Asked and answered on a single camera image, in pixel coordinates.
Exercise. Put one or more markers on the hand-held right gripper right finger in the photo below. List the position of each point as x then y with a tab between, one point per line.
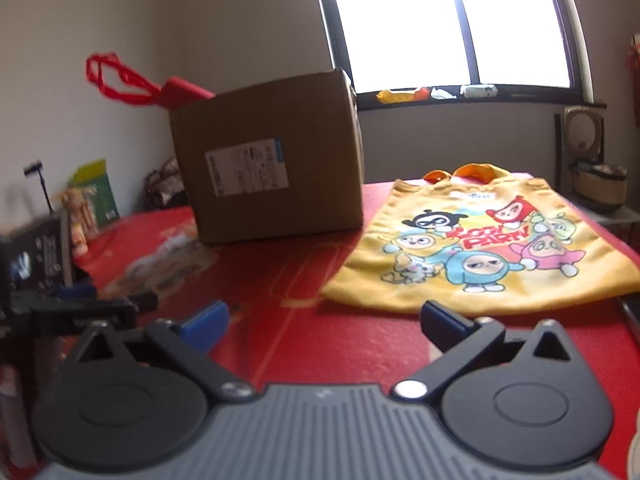
442	322

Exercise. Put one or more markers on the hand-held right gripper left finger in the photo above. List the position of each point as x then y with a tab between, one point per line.
205	327

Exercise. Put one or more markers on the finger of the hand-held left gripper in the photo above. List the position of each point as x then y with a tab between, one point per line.
100	310
75	292

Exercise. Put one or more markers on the yellow cartoon shopping bag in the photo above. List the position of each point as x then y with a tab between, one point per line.
425	290

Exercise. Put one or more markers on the brown cardboard box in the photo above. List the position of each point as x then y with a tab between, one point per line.
300	160

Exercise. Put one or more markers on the red shopping bag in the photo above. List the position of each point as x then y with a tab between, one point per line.
185	87

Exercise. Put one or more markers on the quilted cloth bag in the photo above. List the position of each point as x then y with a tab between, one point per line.
165	185

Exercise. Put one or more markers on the white tablet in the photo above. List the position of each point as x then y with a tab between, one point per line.
35	255

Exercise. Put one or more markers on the brown toy figure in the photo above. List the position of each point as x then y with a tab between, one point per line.
80	220

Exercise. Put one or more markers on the green package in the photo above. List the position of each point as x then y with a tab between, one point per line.
100	195

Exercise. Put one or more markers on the red printed table mat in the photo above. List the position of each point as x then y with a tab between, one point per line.
325	355

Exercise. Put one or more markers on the black phone stand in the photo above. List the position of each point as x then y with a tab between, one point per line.
34	167

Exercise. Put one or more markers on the dark lidded pot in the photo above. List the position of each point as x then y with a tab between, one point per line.
600	185

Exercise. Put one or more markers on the white crumpled wrapper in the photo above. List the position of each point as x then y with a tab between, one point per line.
442	93

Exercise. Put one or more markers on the yellow packet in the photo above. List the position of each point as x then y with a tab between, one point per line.
400	95

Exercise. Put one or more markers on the white green packet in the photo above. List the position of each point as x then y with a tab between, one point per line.
479	91

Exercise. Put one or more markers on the window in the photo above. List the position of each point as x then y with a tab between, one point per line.
425	20

